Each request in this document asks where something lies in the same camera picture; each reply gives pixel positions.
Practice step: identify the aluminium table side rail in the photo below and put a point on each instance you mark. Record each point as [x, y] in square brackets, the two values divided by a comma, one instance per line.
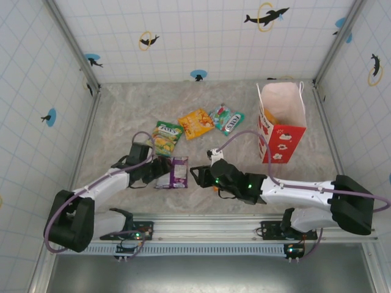
[330, 134]
[91, 122]

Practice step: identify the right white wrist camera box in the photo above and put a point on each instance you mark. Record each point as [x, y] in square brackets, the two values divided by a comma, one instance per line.
[217, 157]

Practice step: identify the yellow snack bag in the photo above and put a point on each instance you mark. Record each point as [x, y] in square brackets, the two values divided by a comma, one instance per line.
[195, 123]

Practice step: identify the teal Fox's candy bag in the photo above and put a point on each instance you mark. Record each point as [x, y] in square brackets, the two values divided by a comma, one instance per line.
[227, 120]

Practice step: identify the large orange snack pouch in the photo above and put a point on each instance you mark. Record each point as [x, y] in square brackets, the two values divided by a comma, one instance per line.
[270, 116]

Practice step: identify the grey metal panel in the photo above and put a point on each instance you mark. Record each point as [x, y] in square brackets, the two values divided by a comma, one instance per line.
[214, 274]

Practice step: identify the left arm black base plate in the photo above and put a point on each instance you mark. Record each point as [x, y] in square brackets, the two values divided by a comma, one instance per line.
[143, 229]

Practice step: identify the aluminium mounting rail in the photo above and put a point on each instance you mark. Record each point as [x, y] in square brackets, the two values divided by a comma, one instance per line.
[207, 227]

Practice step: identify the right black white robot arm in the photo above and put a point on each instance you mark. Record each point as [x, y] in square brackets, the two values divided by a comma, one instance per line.
[299, 189]

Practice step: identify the aluminium frame post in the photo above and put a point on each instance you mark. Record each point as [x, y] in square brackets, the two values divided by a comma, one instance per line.
[73, 45]
[339, 39]

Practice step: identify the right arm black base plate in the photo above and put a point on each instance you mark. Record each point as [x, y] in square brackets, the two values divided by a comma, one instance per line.
[272, 229]

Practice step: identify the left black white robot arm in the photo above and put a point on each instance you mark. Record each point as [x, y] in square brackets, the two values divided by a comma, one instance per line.
[104, 183]

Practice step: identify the white red paper bag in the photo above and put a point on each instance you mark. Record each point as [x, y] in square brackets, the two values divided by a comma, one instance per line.
[284, 143]

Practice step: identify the purple Fox's candy bag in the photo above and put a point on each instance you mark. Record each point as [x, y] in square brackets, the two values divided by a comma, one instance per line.
[178, 171]

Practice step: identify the dolphin blue disc sticker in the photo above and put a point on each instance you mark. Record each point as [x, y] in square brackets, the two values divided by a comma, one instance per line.
[198, 74]
[91, 58]
[340, 22]
[52, 117]

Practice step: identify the green Fox's candy bag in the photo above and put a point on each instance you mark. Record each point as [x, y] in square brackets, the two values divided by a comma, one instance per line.
[166, 137]

